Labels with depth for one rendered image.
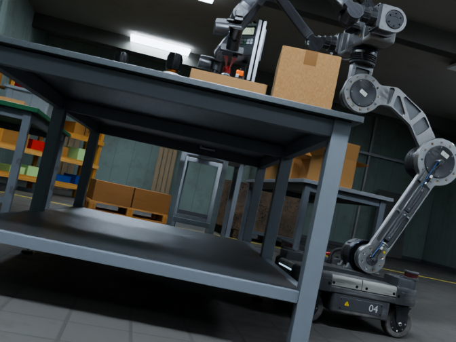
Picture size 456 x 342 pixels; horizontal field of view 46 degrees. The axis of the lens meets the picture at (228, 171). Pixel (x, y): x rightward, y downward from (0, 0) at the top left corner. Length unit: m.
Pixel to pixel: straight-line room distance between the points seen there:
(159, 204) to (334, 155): 5.59
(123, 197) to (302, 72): 5.23
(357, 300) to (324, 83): 1.02
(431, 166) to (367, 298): 0.75
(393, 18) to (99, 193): 5.18
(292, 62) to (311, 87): 0.12
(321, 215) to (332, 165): 0.17
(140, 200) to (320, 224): 5.55
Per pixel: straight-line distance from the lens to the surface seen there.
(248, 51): 3.06
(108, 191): 7.14
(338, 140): 1.83
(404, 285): 2.68
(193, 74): 1.80
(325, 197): 1.81
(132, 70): 1.78
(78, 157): 9.28
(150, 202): 7.25
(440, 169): 2.89
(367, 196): 4.55
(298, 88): 2.16
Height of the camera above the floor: 0.46
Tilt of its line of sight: 3 degrees up
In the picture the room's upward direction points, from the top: 12 degrees clockwise
